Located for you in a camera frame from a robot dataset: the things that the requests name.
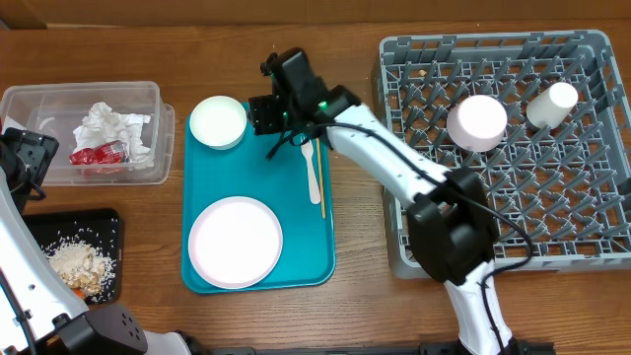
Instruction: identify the white plastic fork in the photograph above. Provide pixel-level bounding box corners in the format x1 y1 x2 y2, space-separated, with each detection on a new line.
301 138 321 204

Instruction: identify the white round bowl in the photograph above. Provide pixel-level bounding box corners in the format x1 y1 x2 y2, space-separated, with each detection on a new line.
189 96 247 150

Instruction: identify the wooden chopstick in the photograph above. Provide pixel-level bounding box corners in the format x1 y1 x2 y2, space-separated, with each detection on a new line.
315 138 326 219

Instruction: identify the large pink plate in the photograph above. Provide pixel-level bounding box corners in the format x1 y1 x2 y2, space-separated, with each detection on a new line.
187 196 284 290

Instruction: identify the red snack wrapper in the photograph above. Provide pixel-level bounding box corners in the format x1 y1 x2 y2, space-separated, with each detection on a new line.
69 140 128 165

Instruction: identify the white paper tissue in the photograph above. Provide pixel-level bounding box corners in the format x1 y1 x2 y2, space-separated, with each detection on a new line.
73 102 130 151

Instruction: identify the pink round bowl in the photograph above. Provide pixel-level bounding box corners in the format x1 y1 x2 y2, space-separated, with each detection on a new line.
447 95 508 153

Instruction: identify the white paper cup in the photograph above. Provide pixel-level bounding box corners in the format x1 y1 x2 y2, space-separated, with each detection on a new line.
526 82 579 129

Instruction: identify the white napkin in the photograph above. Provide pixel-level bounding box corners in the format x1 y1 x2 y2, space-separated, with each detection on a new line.
117 113 151 163

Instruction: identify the orange carrot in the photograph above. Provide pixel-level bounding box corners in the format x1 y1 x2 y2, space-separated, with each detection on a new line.
73 289 87 300

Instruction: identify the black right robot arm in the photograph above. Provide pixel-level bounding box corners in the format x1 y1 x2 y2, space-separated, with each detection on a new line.
248 47 515 354

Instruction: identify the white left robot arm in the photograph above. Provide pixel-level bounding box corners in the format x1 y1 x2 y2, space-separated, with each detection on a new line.
1 128 190 355

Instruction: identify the black food waste tray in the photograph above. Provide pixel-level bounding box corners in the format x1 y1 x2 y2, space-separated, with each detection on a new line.
25 208 123 305

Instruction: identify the clear plastic waste bin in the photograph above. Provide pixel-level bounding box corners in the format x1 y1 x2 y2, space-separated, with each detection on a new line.
1 81 175 186

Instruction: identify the teal plastic serving tray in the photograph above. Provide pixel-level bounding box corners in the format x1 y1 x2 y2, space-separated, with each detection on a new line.
181 116 336 294

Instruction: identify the rice and peanuts pile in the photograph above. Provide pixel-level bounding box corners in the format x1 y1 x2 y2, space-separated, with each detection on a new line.
42 234 116 304

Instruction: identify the grey plastic dish rack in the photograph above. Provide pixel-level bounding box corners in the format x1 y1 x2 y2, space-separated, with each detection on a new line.
374 30 630 271

